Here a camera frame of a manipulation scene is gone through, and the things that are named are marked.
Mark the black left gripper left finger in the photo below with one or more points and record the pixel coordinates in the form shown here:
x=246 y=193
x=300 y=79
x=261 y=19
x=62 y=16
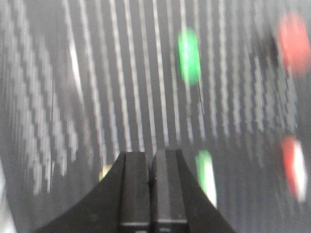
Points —
x=119 y=203

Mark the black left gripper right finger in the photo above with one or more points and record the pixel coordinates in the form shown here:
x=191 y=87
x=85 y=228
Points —
x=178 y=204

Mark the green push button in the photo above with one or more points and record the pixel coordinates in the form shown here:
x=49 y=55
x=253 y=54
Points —
x=187 y=57

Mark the lower red push button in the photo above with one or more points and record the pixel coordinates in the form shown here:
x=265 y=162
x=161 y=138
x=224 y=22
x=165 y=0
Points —
x=293 y=44

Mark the black perforated pegboard panel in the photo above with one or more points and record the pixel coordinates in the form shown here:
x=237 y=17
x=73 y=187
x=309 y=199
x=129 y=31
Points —
x=83 y=80

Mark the white yellow-tipped small switch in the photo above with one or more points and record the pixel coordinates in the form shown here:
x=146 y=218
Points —
x=104 y=171

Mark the white green-tipped small switch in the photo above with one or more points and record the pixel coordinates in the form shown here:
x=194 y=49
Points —
x=205 y=175

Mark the white red-tipped small switch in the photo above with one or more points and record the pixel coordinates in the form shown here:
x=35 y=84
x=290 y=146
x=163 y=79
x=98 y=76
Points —
x=294 y=167

